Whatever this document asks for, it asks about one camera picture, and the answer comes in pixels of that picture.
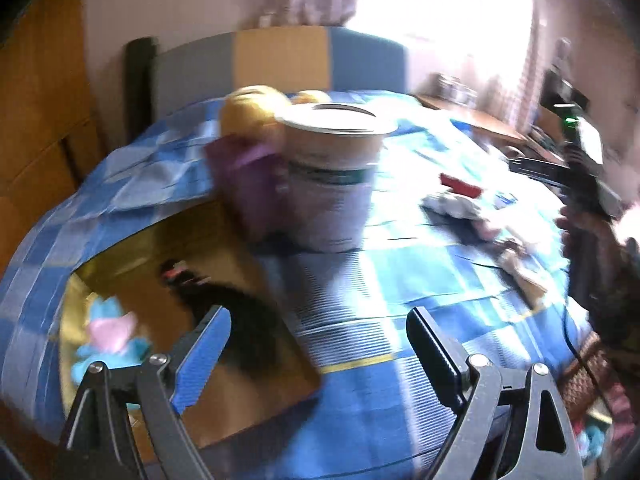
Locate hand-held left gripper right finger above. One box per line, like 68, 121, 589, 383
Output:
406, 306, 586, 480

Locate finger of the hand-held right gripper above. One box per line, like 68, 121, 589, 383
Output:
507, 156, 568, 187

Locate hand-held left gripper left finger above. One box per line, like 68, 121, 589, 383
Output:
52, 304, 233, 480

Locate person's right forearm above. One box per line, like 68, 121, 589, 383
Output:
586, 236, 640, 350

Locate red soft item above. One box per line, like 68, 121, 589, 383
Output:
438, 172, 484, 197

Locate brown soft item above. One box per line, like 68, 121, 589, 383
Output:
494, 236, 549, 307

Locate black plush toy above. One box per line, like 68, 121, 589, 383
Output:
159, 259, 293, 378

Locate wooden desk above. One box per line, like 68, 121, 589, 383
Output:
416, 92, 527, 144

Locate blue plaid bed sheet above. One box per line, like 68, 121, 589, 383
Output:
0, 89, 593, 466

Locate blue and pink plush toy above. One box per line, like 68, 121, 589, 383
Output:
70, 295, 154, 387

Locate white crumpled cloth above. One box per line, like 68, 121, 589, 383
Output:
420, 192, 482, 222

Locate clear containers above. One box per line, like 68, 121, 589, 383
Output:
434, 74, 479, 107

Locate brown cardboard box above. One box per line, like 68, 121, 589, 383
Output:
59, 199, 322, 452

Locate brown woven bag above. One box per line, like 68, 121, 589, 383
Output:
557, 334, 618, 423

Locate wooden wardrobe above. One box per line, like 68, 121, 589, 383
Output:
0, 0, 107, 273

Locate black cable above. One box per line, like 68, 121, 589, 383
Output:
561, 304, 617, 413

